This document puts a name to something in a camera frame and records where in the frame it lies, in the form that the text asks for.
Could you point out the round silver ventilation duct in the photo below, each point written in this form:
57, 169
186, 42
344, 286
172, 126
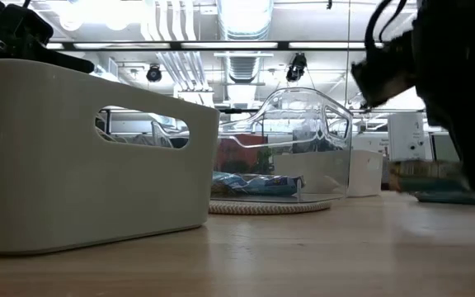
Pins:
245, 18

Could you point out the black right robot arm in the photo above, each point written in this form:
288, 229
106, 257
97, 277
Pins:
460, 10

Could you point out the green partition panel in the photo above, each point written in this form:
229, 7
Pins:
441, 148

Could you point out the black horizontal rail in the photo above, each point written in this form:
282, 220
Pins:
237, 110

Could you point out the green plant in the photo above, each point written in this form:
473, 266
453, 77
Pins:
264, 158

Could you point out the thin vertical pole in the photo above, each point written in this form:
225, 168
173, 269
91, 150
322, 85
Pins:
348, 24

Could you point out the blue granola bar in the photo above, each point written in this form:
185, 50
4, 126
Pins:
227, 183
274, 185

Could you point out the red background panel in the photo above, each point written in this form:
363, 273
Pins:
233, 158

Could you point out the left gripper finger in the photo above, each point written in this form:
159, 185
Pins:
62, 58
25, 24

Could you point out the black ceiling camera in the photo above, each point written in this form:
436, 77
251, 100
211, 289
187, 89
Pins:
153, 74
296, 68

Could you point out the black overhead light bar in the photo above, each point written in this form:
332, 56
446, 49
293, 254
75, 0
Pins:
175, 45

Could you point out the ribbed silver duct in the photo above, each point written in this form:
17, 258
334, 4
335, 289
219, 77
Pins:
243, 68

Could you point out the green orange granola bar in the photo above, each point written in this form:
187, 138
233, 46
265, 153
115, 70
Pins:
448, 199
419, 175

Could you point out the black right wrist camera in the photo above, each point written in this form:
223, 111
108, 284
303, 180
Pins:
386, 70

